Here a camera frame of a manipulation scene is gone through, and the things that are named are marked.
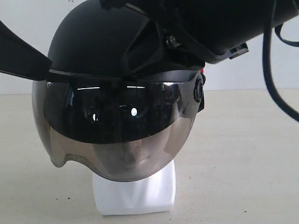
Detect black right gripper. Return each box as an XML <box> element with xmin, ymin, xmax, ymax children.
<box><xmin>100</xmin><ymin>0</ymin><xmax>299</xmax><ymax>64</ymax></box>

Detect black helmet with visor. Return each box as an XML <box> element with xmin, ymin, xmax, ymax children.
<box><xmin>32</xmin><ymin>0</ymin><xmax>206</xmax><ymax>182</ymax></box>

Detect white mannequin head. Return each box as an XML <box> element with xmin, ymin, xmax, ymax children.
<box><xmin>92</xmin><ymin>135</ymin><xmax>176</xmax><ymax>216</ymax></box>

